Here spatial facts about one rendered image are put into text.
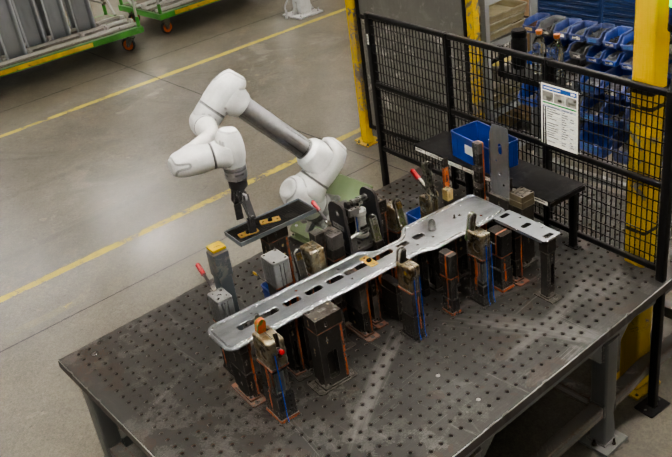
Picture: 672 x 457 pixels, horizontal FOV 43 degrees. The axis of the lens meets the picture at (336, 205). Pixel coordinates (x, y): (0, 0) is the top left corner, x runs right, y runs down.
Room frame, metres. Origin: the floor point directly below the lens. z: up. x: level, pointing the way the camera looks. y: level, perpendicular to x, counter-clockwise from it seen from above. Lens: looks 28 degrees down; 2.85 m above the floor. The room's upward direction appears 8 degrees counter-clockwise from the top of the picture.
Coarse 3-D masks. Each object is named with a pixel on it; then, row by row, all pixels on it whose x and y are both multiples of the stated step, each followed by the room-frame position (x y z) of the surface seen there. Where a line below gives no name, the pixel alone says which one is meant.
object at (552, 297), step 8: (552, 240) 2.89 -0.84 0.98; (544, 248) 2.89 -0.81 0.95; (552, 248) 2.89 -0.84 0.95; (544, 256) 2.89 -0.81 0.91; (552, 256) 2.89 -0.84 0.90; (544, 264) 2.89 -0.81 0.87; (552, 264) 2.90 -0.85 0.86; (544, 272) 2.89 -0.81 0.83; (552, 272) 2.90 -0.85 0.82; (544, 280) 2.89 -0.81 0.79; (552, 280) 2.90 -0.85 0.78; (544, 288) 2.89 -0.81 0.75; (552, 288) 2.89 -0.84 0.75; (544, 296) 2.89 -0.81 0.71; (552, 296) 2.89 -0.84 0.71; (560, 296) 2.88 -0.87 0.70
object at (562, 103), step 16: (544, 96) 3.42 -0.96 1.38; (560, 96) 3.34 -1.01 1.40; (576, 96) 3.27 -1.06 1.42; (544, 112) 3.42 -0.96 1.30; (560, 112) 3.34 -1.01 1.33; (576, 112) 3.27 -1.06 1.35; (544, 128) 3.42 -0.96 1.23; (560, 128) 3.34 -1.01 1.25; (576, 128) 3.27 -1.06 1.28; (544, 144) 3.42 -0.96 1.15; (560, 144) 3.34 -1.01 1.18; (576, 144) 3.27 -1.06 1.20
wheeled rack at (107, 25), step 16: (96, 0) 10.32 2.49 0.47; (96, 16) 10.37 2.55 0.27; (112, 16) 10.26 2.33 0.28; (80, 32) 9.59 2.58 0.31; (96, 32) 9.62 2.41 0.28; (112, 32) 9.52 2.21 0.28; (128, 32) 9.53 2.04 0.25; (32, 48) 9.27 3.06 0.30; (48, 48) 9.13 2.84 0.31; (64, 48) 9.18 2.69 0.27; (80, 48) 9.20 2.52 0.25; (128, 48) 9.65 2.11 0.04; (0, 64) 8.84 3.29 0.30; (16, 64) 8.84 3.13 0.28; (32, 64) 8.89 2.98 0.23
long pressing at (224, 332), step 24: (432, 216) 3.18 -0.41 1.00; (456, 216) 3.16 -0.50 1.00; (480, 216) 3.13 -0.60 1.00; (408, 240) 3.02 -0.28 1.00; (432, 240) 2.99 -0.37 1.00; (336, 264) 2.91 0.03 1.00; (384, 264) 2.86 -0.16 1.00; (288, 288) 2.79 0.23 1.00; (312, 288) 2.77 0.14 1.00; (336, 288) 2.74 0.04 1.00; (240, 312) 2.67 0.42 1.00; (264, 312) 2.65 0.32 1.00; (288, 312) 2.63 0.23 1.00; (216, 336) 2.55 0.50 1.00; (240, 336) 2.52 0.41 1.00
